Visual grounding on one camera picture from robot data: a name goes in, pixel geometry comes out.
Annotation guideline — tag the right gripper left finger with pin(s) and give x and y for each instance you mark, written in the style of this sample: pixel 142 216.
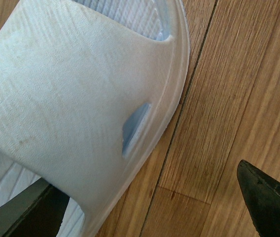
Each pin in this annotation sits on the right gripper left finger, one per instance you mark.
pixel 37 211

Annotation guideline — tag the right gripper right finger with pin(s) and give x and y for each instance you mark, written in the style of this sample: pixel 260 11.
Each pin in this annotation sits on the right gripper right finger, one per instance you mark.
pixel 261 194

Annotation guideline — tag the light blue slipper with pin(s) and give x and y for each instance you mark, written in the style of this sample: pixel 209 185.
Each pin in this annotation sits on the light blue slipper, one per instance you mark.
pixel 87 88

